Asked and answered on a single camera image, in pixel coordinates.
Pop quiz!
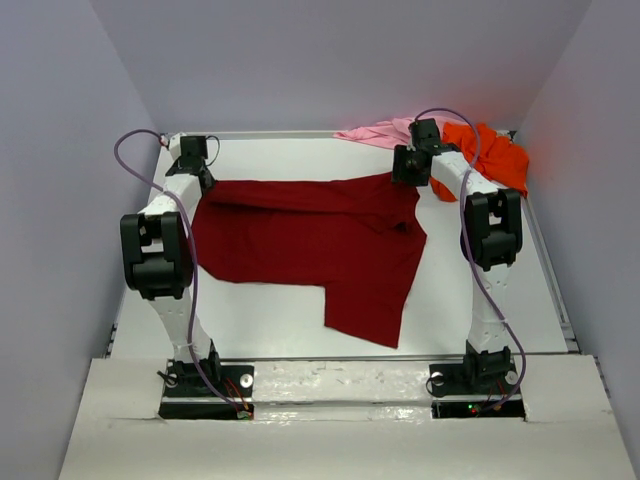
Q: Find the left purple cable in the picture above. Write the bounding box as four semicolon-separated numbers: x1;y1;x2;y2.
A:
113;128;251;416

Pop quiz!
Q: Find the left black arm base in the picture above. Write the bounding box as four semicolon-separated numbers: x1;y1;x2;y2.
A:
156;356;255;421

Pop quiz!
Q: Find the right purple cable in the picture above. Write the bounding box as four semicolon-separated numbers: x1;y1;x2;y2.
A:
413;106;527;415

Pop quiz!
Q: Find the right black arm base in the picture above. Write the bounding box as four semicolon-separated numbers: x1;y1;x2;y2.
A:
425;347;525;420

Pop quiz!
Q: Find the pink t shirt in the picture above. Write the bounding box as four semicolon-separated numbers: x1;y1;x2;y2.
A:
333;118;413;150

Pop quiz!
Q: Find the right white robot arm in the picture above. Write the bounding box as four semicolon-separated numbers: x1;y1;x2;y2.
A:
392;119;523;398

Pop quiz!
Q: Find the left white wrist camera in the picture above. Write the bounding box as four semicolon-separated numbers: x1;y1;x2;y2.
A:
161;132;184;150

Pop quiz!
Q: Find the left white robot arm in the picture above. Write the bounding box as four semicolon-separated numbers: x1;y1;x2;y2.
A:
113;129;224;399

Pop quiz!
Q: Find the purple cable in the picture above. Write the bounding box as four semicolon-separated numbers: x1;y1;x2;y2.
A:
413;106;527;415
113;128;251;416

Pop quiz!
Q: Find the dark red t shirt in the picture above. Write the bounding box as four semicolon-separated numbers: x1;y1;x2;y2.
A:
192;173;427;348

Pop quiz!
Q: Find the orange t shirt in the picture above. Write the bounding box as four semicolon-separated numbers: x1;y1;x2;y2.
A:
441;122;529;198

